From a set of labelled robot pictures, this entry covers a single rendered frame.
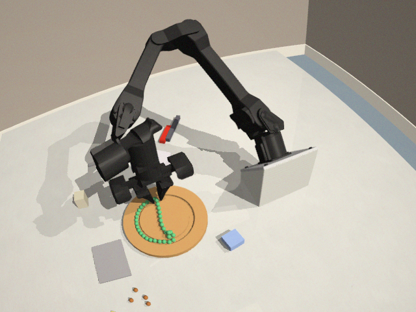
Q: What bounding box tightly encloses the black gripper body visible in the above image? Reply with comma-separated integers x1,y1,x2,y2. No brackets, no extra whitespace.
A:
109,152,194,205

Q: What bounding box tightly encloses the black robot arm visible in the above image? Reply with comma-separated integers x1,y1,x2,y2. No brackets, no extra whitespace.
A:
90,19,291,182

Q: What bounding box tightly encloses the orange round board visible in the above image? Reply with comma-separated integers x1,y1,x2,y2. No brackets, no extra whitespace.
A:
123,185,208,258

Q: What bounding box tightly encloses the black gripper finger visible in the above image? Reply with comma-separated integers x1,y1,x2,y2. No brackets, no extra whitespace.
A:
134,186,155,204
156,179,174,201

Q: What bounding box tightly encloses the light blue block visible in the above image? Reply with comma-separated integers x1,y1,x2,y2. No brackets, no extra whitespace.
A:
222,229,244,251

